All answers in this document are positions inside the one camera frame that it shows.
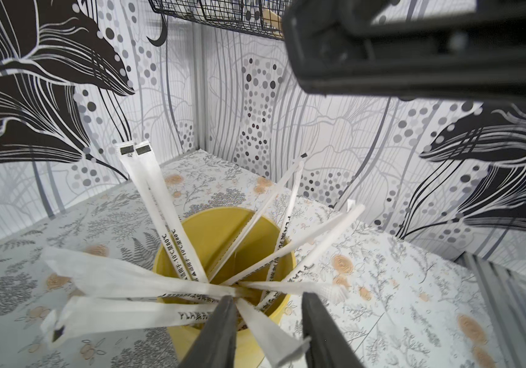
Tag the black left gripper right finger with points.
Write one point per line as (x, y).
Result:
(328, 347)

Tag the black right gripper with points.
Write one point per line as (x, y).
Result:
(335, 48)

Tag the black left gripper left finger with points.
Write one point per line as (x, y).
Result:
(216, 344)

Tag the black wire basket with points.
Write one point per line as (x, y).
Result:
(251, 17)

